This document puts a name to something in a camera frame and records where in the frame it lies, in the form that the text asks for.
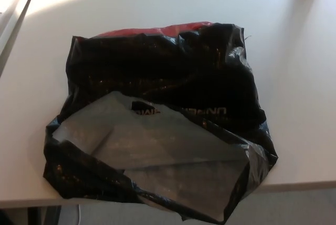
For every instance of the black printed plastic shopping bag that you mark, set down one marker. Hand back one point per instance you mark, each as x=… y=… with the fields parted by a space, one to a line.
x=157 y=77

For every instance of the dark desk leg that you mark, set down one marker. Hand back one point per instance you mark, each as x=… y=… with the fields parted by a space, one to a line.
x=34 y=215

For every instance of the white neighbouring desk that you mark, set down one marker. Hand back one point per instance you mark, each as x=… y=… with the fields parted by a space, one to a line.
x=10 y=4

